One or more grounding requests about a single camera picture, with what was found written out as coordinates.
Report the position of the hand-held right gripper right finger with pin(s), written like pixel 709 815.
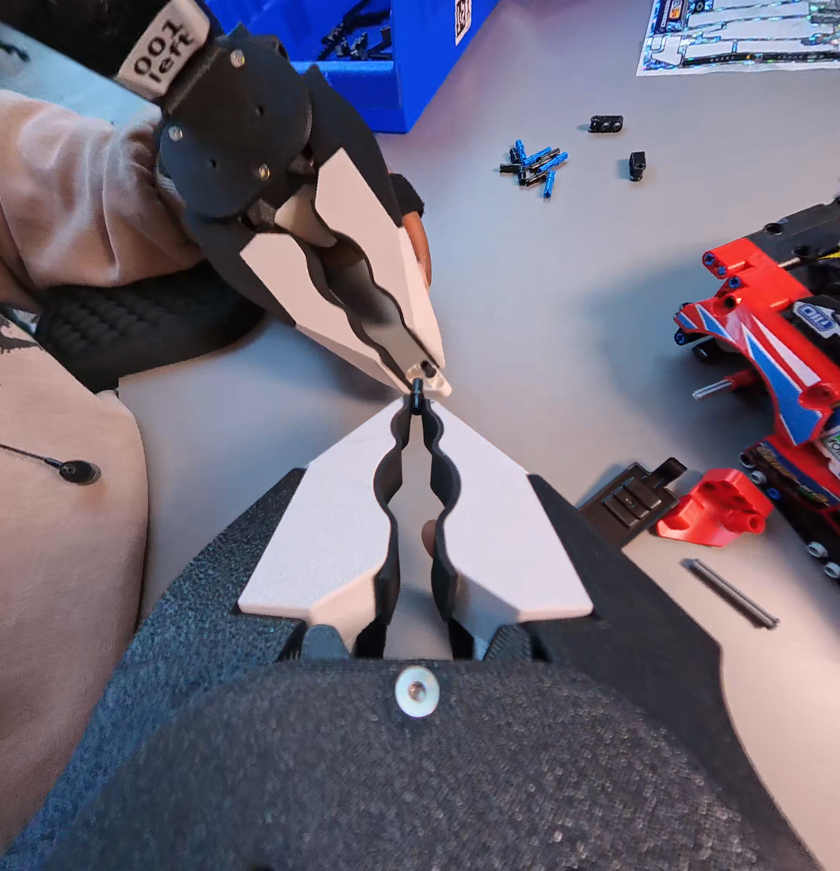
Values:
pixel 515 551

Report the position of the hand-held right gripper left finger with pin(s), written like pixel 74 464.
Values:
pixel 311 544

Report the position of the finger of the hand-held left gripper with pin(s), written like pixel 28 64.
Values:
pixel 372 211
pixel 291 286

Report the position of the white lego liftarm piece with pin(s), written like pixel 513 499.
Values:
pixel 439 384

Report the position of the red lego piece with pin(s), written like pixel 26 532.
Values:
pixel 712 507

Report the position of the lego race car model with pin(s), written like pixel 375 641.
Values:
pixel 767 326

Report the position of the person's left forearm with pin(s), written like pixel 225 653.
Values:
pixel 66 190

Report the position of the black lego panel assembly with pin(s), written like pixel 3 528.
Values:
pixel 631 503

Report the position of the black lego parts heap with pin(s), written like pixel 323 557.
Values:
pixel 352 41

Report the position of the grey lego axle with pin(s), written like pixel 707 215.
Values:
pixel 733 592

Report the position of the small black lego piece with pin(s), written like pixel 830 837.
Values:
pixel 605 124
pixel 638 167

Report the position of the person's left hand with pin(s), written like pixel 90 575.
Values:
pixel 420 245

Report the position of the blue storage bin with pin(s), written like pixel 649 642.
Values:
pixel 427 68

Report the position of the cluster of blue black pins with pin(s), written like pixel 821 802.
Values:
pixel 539 160

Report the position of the black chair armrest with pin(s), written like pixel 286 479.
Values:
pixel 120 326

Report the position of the holographic sticker sheet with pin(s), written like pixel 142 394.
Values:
pixel 733 34

